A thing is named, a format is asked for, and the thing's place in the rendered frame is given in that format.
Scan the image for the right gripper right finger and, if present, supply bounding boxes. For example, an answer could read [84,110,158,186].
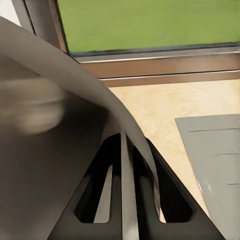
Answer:
[133,137,226,240]

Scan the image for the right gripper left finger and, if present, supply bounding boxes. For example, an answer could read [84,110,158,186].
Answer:
[47,133,123,240]

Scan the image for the paper coffee filter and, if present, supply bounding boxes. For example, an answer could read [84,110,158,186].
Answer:
[0,15,161,240]

